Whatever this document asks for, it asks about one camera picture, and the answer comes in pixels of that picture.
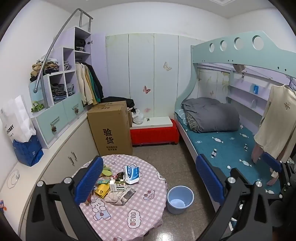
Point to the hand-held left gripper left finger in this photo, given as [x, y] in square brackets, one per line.
[90, 178]

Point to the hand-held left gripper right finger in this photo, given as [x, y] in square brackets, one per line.
[209, 178]

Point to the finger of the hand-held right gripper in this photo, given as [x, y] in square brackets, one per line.
[270, 161]

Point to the colourful small wrapper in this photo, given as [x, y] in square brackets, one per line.
[104, 180]

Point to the yellow snack packet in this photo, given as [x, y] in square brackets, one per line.
[101, 191]

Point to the green snack wrapper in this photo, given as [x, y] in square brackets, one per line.
[106, 170]

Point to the small white carton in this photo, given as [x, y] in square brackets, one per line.
[112, 185]

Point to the dark snack packet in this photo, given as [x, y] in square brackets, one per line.
[119, 176]

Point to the pink tissue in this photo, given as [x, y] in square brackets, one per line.
[112, 198]

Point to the white box green label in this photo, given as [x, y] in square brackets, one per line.
[120, 186]

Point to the light blue plastic bucket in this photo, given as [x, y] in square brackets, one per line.
[180, 199]

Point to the blue white tissue pack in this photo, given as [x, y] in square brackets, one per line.
[133, 173]

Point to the teal candy-print mattress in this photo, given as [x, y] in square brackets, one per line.
[231, 148]

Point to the white low cabinet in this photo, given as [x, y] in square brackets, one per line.
[62, 148]

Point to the beige long sleeve shirt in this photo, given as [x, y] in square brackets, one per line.
[277, 120]

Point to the large cardboard box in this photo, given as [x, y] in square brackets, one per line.
[108, 129]

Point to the pink checked tablecloth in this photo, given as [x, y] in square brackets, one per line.
[129, 220]

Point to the plaid folded blanket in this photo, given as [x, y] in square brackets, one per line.
[192, 121]

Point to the grey duvet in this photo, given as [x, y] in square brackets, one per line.
[212, 113]

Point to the blue shopping bag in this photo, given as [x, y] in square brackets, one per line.
[27, 151]

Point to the red bench white top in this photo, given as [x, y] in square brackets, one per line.
[153, 135]

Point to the light blue striped pillow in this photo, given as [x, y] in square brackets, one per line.
[179, 114]

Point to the small cardboard box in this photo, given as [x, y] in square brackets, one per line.
[129, 118]

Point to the stepped lilac shelf cabinet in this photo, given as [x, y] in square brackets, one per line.
[69, 109]

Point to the blue pack on shelf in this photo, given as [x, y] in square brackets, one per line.
[255, 89]

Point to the clear plastic holder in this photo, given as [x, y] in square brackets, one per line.
[12, 179]

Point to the white cloth bag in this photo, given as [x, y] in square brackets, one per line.
[138, 117]

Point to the blue clothes hanger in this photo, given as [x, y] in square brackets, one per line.
[291, 83]

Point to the black clothes pile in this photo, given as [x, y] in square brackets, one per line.
[120, 102]

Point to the pale pink butterfly sticker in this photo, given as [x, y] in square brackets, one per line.
[146, 110]

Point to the green plastic plant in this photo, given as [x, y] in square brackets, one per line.
[37, 107]

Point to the green hanging jacket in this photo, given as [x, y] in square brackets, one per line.
[93, 88]

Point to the dark folded trousers stack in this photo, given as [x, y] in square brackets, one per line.
[59, 92]

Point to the folded blue jeans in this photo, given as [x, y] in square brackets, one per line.
[70, 89]

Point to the colourful packet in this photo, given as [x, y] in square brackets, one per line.
[2, 205]

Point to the white paper bag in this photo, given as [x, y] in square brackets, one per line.
[16, 120]

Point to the beige hanging cloth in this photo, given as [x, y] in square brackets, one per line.
[238, 67]

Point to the red pink butterfly sticker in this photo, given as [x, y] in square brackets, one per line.
[146, 89]

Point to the grey folded clothes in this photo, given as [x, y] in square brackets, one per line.
[67, 65]

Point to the pile of folded clothes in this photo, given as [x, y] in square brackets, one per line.
[45, 68]

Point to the cream butterfly sticker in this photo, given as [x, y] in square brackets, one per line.
[167, 66]

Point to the white panel wardrobe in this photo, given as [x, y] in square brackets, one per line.
[141, 69]

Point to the dark clothes in cubby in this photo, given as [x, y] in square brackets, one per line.
[79, 44]

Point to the grey metal handrail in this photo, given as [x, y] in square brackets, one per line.
[60, 34]

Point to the lilac wall shelf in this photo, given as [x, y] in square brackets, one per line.
[240, 91]

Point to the teal bunk bed frame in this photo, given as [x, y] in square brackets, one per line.
[231, 55]

